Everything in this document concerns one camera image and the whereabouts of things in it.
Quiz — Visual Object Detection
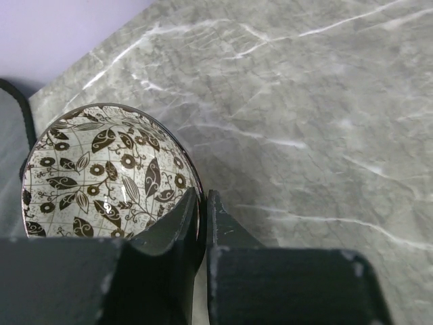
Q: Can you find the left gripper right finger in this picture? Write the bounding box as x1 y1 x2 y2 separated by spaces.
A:
207 190 393 324

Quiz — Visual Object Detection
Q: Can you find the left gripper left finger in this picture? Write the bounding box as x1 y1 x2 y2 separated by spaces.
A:
1 189 200 324

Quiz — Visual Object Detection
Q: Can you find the black leaf pattern bowl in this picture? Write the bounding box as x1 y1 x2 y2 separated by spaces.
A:
21 103 203 238

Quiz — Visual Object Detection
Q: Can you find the dark grey folded cloth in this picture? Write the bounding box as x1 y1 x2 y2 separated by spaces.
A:
1 79 37 237

